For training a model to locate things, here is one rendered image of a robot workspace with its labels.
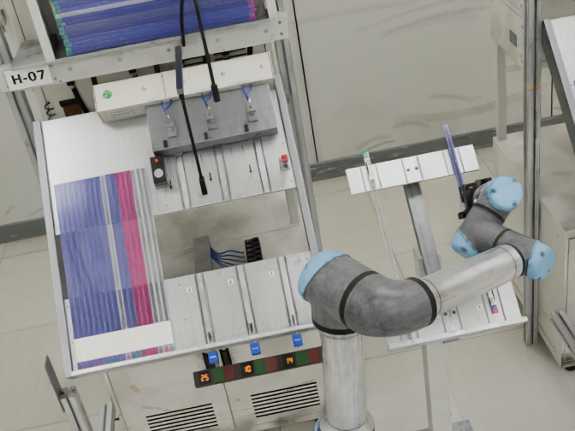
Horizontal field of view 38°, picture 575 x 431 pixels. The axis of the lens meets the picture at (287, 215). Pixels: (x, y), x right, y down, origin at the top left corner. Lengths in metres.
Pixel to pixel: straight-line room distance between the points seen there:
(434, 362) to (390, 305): 0.96
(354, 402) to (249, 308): 0.56
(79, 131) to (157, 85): 0.26
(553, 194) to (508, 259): 1.11
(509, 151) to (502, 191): 1.22
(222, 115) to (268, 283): 0.47
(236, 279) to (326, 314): 0.66
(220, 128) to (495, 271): 0.92
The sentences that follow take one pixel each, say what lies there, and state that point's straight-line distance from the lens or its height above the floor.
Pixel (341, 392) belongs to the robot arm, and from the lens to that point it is 1.70.
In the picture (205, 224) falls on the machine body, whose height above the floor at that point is 0.62.
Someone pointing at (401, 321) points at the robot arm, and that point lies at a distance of 1.49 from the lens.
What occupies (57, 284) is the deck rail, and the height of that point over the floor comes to 0.89.
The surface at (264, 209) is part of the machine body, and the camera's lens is 2.84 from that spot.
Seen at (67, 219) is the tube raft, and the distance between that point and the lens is 2.30.
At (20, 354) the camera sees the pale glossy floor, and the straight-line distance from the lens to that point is 3.59.
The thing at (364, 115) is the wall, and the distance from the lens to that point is 4.07.
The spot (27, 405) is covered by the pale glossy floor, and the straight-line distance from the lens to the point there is 3.34.
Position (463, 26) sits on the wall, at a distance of 4.03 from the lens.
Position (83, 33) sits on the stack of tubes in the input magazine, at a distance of 2.23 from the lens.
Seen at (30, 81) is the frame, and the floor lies 1.33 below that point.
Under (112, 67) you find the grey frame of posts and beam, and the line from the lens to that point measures 2.29.
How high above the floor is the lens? 2.11
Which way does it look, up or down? 32 degrees down
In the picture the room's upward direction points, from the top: 10 degrees counter-clockwise
